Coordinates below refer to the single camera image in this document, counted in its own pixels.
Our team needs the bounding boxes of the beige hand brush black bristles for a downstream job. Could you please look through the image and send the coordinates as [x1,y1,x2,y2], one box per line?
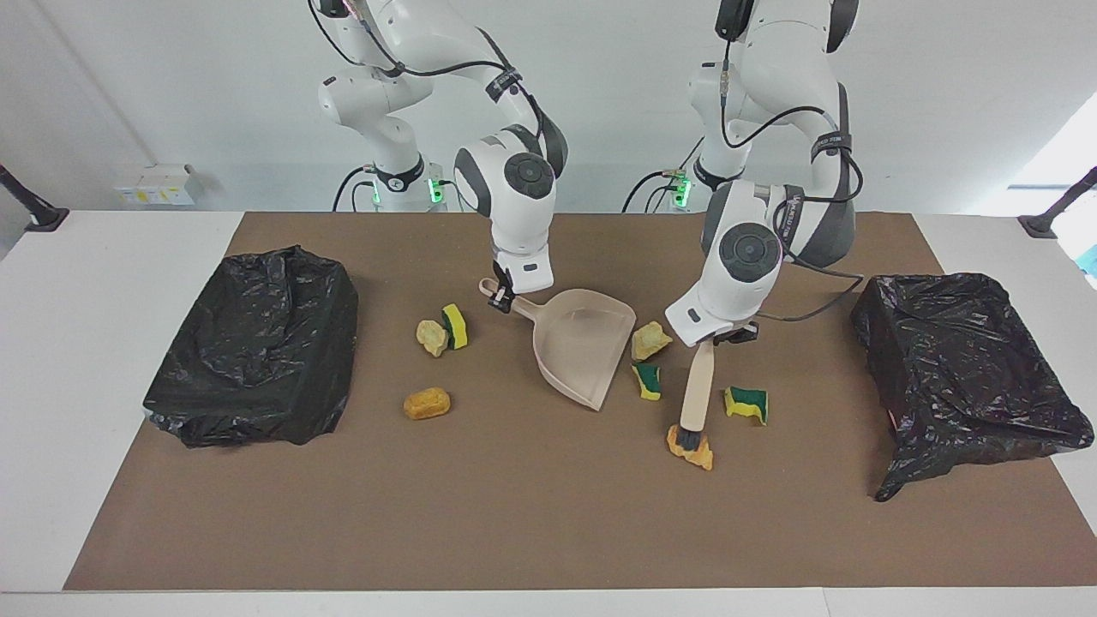
[677,341,716,453]

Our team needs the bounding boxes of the black left arm base cable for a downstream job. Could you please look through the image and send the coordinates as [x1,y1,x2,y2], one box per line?
[621,137,708,213]

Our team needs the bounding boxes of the brown bread roll toy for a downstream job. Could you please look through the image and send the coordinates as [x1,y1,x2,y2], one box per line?
[403,386,452,421]

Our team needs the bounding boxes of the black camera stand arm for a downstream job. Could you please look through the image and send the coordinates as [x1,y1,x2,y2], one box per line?
[0,165,69,233]
[1018,167,1097,239]

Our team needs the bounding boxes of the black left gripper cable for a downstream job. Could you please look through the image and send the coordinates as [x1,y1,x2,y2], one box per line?
[722,43,866,325]

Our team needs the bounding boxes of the right black bag bin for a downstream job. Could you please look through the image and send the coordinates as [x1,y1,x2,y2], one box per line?
[850,273,1095,503]

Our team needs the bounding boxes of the black bag-lined trash bin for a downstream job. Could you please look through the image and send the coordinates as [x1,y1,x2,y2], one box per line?
[142,246,359,448]

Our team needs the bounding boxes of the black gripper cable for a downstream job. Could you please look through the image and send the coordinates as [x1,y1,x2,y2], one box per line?
[722,43,866,325]
[307,0,551,165]

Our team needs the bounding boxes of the orange croissant toy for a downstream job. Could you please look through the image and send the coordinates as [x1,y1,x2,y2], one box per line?
[667,426,714,471]

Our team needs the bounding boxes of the beige plastic dustpan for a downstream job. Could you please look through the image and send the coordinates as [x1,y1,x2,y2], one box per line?
[478,277,638,412]

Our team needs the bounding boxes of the black arm base cable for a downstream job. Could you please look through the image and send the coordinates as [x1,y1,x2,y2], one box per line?
[333,167,382,213]
[621,137,708,213]

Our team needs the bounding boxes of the white wall box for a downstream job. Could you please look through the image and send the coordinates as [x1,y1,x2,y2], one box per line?
[113,165,196,207]

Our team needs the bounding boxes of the black right arm base cable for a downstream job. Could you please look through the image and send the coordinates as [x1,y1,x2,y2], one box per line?
[333,167,382,213]

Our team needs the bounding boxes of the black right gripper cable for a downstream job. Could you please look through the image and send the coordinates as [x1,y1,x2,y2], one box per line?
[307,0,551,165]

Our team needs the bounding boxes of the brown table mat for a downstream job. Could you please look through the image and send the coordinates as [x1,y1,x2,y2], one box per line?
[64,212,1097,590]

